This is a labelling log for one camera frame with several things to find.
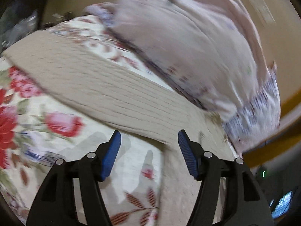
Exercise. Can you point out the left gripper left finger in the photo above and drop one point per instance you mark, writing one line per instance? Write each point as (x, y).
(54, 203)

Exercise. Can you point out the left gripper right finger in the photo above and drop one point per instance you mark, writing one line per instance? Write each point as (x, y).
(244, 204)

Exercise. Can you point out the beige cable-knit sweater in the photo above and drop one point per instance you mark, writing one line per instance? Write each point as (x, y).
(127, 101)

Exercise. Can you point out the blue glowing screen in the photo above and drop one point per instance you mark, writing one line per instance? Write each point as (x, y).
(281, 206)

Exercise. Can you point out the wooden headboard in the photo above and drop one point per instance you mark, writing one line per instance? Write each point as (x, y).
(280, 140)

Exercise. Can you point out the floral bed sheet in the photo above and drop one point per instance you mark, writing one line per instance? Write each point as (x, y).
(36, 130)

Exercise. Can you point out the lilac floral pillow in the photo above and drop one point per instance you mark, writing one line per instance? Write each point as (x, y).
(210, 51)

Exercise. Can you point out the white wall socket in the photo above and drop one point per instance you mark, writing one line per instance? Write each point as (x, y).
(262, 11)

